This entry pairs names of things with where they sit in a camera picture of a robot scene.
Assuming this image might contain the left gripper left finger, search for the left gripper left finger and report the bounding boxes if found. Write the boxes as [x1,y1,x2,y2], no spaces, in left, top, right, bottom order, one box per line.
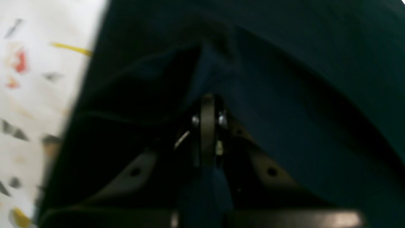
[38,114,201,228]

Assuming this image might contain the terrazzo patterned tablecloth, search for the terrazzo patterned tablecloth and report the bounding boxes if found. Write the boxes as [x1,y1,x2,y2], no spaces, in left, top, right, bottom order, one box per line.
[0,0,109,228]

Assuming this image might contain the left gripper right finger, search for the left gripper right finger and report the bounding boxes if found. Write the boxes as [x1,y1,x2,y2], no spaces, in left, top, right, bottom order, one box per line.
[217,111,364,228]

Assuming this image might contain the black t-shirt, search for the black t-shirt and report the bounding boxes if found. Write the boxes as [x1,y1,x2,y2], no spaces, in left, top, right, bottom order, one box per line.
[52,0,405,228]

